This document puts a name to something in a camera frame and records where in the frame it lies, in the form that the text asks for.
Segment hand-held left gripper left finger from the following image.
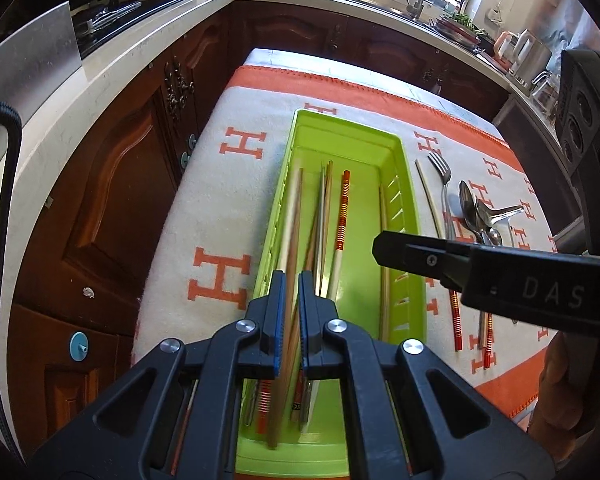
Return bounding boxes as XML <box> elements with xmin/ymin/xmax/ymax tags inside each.
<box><xmin>27</xmin><ymin>271</ymin><xmax>287</xmax><ymax>480</ymax></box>

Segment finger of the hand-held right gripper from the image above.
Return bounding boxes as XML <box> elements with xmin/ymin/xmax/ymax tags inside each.
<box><xmin>372</xmin><ymin>231</ymin><xmax>476</xmax><ymax>293</ymax></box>

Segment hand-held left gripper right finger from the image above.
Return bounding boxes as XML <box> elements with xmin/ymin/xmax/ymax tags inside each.
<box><xmin>300</xmin><ymin>271</ymin><xmax>556</xmax><ymax>480</ymax></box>

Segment green plastic utensil tray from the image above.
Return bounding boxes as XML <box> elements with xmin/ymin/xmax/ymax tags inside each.
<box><xmin>235</xmin><ymin>109</ymin><xmax>428</xmax><ymax>476</ymax></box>

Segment steel fork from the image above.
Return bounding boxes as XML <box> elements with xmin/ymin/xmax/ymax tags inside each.
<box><xmin>426</xmin><ymin>152</ymin><xmax>458</xmax><ymax>243</ymax></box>

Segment long steel spoon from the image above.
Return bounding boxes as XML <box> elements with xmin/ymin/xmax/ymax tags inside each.
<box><xmin>458</xmin><ymin>180</ymin><xmax>488</xmax><ymax>352</ymax></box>

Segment wide steel spoon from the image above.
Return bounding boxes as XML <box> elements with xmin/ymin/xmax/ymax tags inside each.
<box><xmin>475</xmin><ymin>199</ymin><xmax>526</xmax><ymax>233</ymax></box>

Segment brown wooden chopstick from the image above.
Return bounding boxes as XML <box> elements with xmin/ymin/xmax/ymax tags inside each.
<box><xmin>265</xmin><ymin>167</ymin><xmax>306</xmax><ymax>451</ymax></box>

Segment red patterned chopstick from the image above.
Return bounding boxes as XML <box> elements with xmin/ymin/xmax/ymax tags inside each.
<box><xmin>327</xmin><ymin>170</ymin><xmax>352</xmax><ymax>302</ymax></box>

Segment cream chopstick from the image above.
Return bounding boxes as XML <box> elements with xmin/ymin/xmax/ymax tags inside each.
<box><xmin>300</xmin><ymin>162</ymin><xmax>327</xmax><ymax>423</ymax></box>

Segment person's right hand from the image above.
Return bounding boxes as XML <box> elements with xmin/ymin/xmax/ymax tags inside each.
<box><xmin>527</xmin><ymin>332</ymin><xmax>600</xmax><ymax>466</ymax></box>

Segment orange and white printed blanket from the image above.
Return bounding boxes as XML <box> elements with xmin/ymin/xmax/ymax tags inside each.
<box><xmin>130</xmin><ymin>65</ymin><xmax>556</xmax><ymax>421</ymax></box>

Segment glass pitcher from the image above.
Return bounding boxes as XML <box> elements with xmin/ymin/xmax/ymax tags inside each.
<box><xmin>530</xmin><ymin>71</ymin><xmax>563</xmax><ymax>111</ymax></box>

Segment blue round cabinet lock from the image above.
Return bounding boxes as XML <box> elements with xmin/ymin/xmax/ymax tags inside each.
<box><xmin>69</xmin><ymin>332</ymin><xmax>91</xmax><ymax>363</ymax></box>

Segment pink and white kettle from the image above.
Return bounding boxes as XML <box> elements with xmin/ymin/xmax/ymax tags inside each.
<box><xmin>495</xmin><ymin>31</ymin><xmax>523</xmax><ymax>63</ymax></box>

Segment stacked dishes with greens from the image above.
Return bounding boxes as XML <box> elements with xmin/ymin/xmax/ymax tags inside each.
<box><xmin>435</xmin><ymin>12</ymin><xmax>486</xmax><ymax>46</ymax></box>

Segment steel electric kettle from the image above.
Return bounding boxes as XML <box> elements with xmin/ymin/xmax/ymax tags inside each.
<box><xmin>510</xmin><ymin>35</ymin><xmax>553</xmax><ymax>83</ymax></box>

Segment pale printed tablecloth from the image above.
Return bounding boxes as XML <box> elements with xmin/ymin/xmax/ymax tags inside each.
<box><xmin>242</xmin><ymin>49</ymin><xmax>511</xmax><ymax>146</ymax></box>

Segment steel sink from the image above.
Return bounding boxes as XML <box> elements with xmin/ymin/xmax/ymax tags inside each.
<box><xmin>325</xmin><ymin>0</ymin><xmax>421</xmax><ymax>18</ymax></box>

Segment white kitchen countertop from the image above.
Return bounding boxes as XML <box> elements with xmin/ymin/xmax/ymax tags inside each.
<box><xmin>0</xmin><ymin>0</ymin><xmax>571</xmax><ymax>361</ymax></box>

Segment black gas stove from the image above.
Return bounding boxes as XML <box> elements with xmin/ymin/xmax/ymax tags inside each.
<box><xmin>72</xmin><ymin>0</ymin><xmax>196</xmax><ymax>58</ymax></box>

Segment steel splash guard plate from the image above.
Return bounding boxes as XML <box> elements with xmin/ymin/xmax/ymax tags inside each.
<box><xmin>0</xmin><ymin>2</ymin><xmax>83</xmax><ymax>126</ymax></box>

